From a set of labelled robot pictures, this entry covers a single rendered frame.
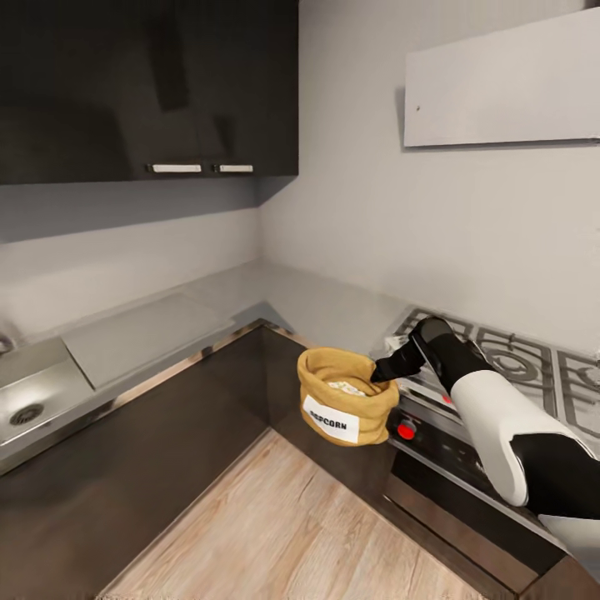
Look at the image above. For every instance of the drop in sink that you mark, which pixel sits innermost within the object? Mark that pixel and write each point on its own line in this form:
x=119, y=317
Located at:
x=62, y=371

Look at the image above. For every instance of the popcorn bag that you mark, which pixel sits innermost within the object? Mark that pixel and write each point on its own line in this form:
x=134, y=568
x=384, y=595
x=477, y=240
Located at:
x=342, y=417

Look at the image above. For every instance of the range hood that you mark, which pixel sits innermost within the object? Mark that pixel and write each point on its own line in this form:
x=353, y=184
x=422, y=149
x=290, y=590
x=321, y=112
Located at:
x=537, y=81

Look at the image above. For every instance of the cabinet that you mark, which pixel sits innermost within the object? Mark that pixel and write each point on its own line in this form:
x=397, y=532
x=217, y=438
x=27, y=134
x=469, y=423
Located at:
x=147, y=90

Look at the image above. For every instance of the burner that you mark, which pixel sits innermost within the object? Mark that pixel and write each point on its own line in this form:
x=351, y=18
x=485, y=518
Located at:
x=565, y=384

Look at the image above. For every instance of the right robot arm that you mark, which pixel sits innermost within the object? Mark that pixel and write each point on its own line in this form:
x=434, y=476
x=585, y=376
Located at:
x=530, y=458

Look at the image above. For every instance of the oven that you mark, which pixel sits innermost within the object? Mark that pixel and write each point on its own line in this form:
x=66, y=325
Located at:
x=429, y=477

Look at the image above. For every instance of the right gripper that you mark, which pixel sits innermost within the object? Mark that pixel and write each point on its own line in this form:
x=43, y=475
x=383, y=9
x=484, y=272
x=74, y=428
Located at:
x=394, y=367

